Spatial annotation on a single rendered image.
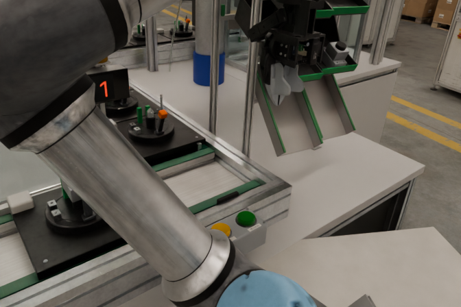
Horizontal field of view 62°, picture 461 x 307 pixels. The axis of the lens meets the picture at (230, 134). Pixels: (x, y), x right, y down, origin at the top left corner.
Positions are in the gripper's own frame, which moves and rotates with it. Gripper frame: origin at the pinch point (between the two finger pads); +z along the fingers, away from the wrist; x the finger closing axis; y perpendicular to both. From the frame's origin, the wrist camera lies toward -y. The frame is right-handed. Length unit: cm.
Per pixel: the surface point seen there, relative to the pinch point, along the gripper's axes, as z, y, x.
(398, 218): 58, 5, 65
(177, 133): 26.2, -40.6, 1.1
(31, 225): 26, -22, -45
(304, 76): 2.5, -11.2, 21.4
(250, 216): 26.0, 2.1, -6.0
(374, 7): 60, -297, 509
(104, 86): 2.3, -29.2, -23.7
